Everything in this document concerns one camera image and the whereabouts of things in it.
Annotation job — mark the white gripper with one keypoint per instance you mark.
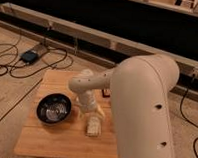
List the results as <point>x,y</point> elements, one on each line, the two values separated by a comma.
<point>98,111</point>

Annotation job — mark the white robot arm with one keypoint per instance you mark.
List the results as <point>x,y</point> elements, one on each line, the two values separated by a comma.
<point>139,89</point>

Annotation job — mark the black ceramic bowl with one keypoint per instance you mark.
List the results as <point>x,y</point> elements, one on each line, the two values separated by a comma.
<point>53,108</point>

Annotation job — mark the beige sponge block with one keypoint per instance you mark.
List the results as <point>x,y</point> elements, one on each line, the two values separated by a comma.
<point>93,126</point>

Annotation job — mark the small dark red box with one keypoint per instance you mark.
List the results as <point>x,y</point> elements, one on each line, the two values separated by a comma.
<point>106,93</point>

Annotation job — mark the blue power adapter box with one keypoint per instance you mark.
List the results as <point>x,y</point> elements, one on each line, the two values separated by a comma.
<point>29,57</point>

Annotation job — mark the long wooden beam frame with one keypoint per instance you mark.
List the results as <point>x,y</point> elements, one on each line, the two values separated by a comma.
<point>91,44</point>

